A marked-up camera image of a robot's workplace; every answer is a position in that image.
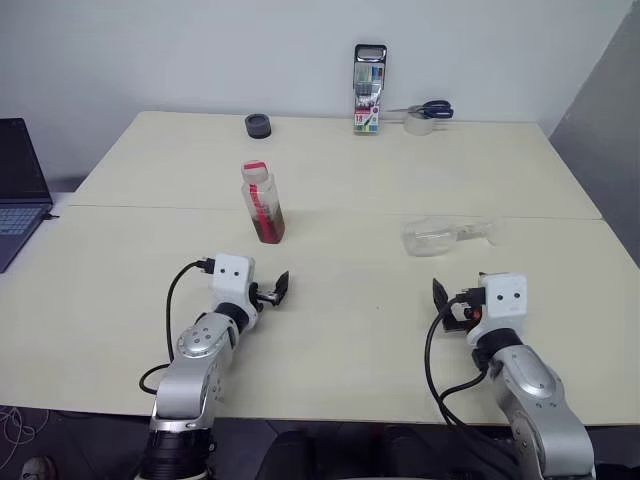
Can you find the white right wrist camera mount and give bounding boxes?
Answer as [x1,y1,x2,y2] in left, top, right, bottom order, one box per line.
[464,271,529,347]

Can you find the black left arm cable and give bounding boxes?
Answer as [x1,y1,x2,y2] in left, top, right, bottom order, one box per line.
[138,257,217,397]

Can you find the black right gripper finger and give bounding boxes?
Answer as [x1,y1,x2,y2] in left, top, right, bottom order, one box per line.
[431,277,452,316]

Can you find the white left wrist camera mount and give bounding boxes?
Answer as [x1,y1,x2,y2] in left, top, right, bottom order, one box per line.
[208,253,262,332]

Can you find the bottle with red liquid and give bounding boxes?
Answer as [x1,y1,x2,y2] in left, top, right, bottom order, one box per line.
[240,159,287,246]

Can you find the white cable tangle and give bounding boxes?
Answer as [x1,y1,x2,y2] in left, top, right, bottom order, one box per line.
[0,404,52,452]

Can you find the grey open laptop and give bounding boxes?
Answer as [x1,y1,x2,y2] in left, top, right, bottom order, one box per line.
[0,117,55,274]

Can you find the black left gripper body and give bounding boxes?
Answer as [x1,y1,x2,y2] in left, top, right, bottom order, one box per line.
[248,282,281,308]

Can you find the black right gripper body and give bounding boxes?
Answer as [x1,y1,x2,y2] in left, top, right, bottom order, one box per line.
[442,284,488,334]

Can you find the blue handled scissors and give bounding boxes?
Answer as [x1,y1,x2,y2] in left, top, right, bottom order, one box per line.
[387,99,456,122]

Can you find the marker pen set box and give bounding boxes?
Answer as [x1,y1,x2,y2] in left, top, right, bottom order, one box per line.
[352,43,389,137]

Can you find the clear plastic wine glass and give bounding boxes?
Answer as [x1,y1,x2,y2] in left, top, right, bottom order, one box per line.
[400,215,508,259]

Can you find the black round cap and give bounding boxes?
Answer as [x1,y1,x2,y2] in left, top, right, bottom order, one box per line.
[244,113,274,141]

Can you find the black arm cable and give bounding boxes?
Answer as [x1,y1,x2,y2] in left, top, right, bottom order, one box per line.
[138,257,217,397]
[424,294,512,442]

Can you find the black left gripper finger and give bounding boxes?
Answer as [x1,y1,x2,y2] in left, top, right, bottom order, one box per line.
[272,270,292,307]

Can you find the grey partition panel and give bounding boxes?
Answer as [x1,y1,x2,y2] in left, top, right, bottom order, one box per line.
[546,6,640,267]

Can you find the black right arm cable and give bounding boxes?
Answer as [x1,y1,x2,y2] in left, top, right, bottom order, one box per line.
[424,294,512,442]

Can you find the clear adhesive tape roll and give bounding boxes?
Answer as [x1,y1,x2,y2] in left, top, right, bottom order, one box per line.
[403,114,438,137]

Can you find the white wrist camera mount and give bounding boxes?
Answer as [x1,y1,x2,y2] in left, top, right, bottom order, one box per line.
[208,253,262,332]
[464,271,529,347]

